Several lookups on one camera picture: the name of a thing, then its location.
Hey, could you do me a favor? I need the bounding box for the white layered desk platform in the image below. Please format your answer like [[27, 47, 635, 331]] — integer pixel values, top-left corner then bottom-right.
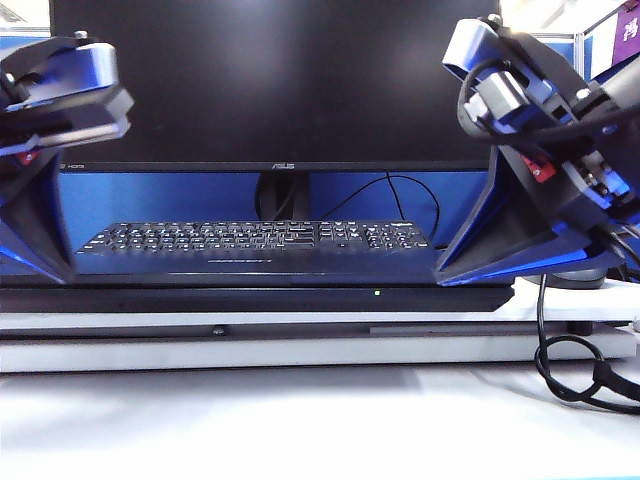
[[0, 277, 640, 375]]

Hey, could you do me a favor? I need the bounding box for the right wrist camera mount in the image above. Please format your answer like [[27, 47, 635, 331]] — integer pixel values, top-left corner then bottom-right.
[[441, 13, 576, 136]]

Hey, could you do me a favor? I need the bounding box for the black Hasee laptop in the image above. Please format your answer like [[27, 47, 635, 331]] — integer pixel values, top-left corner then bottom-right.
[[0, 249, 516, 315]]

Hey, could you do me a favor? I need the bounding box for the thin black monitor cable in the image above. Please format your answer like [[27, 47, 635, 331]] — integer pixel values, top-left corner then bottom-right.
[[319, 172, 441, 236]]

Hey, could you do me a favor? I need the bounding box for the thick black looping cable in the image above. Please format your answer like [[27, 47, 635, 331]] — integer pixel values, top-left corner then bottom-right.
[[533, 272, 640, 415]]

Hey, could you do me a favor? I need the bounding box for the blue partition with aluminium post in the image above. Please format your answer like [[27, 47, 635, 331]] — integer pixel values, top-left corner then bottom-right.
[[573, 29, 619, 84]]

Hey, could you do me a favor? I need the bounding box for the blue office partition panel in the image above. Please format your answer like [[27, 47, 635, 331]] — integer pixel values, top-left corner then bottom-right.
[[0, 29, 494, 251]]

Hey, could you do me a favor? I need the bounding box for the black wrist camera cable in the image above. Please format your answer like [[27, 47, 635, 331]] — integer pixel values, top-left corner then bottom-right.
[[457, 57, 640, 151]]

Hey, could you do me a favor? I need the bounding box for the purple and white sign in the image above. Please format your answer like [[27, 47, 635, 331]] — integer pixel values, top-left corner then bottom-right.
[[589, 0, 640, 69]]

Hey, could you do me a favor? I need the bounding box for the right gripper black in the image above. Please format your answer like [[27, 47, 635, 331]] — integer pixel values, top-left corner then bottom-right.
[[433, 54, 640, 288]]

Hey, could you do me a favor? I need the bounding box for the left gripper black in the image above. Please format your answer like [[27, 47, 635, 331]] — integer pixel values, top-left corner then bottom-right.
[[0, 87, 136, 285]]

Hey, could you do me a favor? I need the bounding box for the black and grey mouse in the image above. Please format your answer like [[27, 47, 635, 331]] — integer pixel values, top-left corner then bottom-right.
[[542, 267, 609, 291]]

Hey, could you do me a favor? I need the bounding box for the black desktop keyboard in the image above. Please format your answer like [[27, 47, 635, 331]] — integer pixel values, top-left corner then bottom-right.
[[74, 219, 434, 257]]

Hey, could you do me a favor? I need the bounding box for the black ASUS monitor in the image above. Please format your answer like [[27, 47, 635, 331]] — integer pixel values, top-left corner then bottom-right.
[[48, 0, 501, 224]]

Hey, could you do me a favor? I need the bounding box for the black cable bundle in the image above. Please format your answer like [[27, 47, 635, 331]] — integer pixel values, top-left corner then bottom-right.
[[607, 224, 640, 287]]

